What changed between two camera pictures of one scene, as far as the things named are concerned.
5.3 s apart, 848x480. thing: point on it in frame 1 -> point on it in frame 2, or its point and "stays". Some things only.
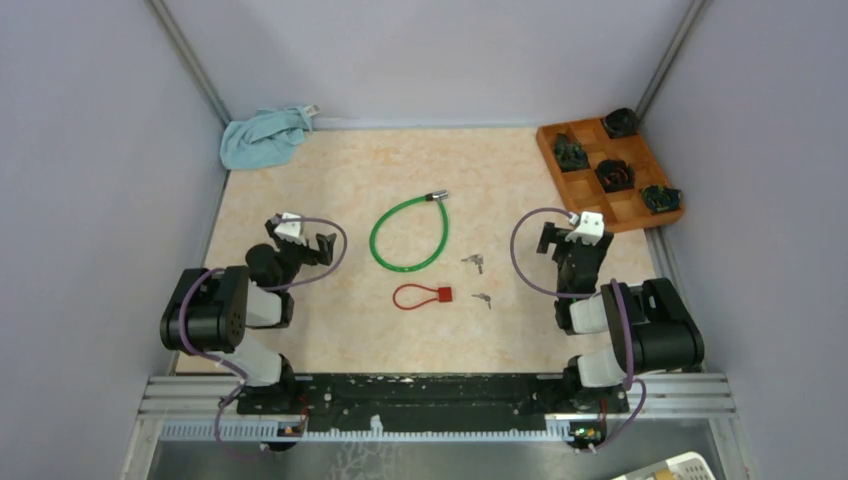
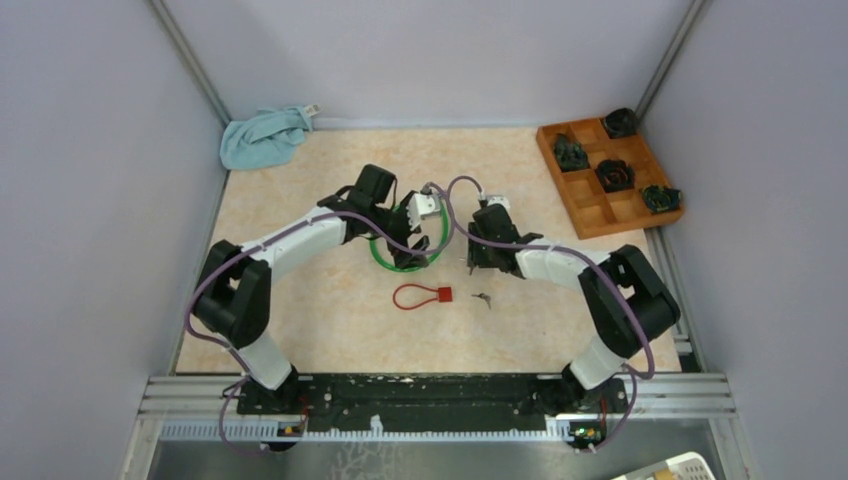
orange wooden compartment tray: x=591 y=173 stays
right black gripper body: x=561 y=254 -> x=481 y=255
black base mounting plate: x=440 y=402 stays
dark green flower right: x=658 y=198 stays
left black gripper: x=325 y=245 -> x=405 y=258
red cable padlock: x=445 y=294 stays
